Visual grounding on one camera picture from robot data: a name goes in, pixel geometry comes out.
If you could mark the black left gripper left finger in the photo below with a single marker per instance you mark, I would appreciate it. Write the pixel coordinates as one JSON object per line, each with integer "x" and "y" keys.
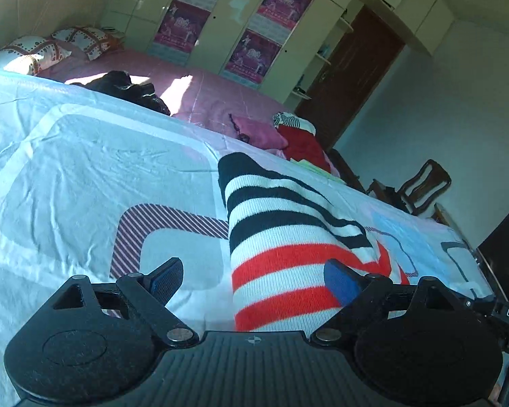
{"x": 92, "y": 343}

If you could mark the dark wooden chair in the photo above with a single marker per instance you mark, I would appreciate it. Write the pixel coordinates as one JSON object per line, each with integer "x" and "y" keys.
{"x": 416, "y": 194}

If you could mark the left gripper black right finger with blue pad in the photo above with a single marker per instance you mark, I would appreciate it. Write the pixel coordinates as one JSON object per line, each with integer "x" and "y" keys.
{"x": 411, "y": 343}

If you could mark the far patterned pillow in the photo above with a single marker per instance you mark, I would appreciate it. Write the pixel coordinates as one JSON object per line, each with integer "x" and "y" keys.
{"x": 88, "y": 42}

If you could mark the patterned pillow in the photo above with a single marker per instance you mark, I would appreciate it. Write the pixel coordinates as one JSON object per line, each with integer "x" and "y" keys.
{"x": 30, "y": 55}
{"x": 88, "y": 42}

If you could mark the purple poster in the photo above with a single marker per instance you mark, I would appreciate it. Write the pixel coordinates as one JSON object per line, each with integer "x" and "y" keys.
{"x": 286, "y": 13}
{"x": 252, "y": 57}
{"x": 181, "y": 26}

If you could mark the corner wall shelves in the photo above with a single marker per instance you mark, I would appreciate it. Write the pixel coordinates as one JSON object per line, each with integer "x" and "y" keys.
{"x": 333, "y": 23}

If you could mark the lower left purple poster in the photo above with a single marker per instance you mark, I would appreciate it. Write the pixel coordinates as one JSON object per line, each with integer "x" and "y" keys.
{"x": 181, "y": 26}

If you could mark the pink bedspread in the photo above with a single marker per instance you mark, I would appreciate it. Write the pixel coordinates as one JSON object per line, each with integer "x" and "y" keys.
{"x": 191, "y": 94}

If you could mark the near patterned pillow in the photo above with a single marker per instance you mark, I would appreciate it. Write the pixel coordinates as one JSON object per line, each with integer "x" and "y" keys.
{"x": 30, "y": 55}

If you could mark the black clothes pile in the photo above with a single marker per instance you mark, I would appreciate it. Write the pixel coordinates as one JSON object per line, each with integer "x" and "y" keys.
{"x": 118, "y": 84}

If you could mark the dark wooden door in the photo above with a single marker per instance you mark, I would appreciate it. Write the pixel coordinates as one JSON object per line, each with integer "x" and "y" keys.
{"x": 359, "y": 62}

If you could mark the striped knit sweater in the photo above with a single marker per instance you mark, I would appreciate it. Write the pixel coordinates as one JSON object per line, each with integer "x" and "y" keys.
{"x": 281, "y": 233}

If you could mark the upper right purple poster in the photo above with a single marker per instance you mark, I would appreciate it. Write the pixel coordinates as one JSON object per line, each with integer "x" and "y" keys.
{"x": 286, "y": 13}

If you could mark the cream wardrobe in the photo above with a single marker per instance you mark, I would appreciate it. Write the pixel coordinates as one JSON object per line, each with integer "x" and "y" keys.
{"x": 423, "y": 23}

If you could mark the light blue patterned bedsheet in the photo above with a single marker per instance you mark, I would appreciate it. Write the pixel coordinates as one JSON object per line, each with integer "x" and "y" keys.
{"x": 95, "y": 186}

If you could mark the white patterned folded cloth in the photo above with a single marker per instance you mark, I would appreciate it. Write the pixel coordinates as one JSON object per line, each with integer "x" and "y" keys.
{"x": 292, "y": 120}

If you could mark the magenta folded cloth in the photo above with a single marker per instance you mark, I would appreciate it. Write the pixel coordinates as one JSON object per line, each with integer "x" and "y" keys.
{"x": 258, "y": 134}

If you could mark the red folded cloth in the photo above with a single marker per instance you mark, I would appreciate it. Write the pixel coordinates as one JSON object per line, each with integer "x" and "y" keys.
{"x": 302, "y": 145}

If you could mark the light green folded cloth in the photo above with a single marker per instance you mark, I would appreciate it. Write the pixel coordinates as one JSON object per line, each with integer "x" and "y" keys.
{"x": 315, "y": 169}

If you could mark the lower right purple poster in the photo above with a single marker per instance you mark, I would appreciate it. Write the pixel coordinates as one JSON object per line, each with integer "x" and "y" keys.
{"x": 252, "y": 57}

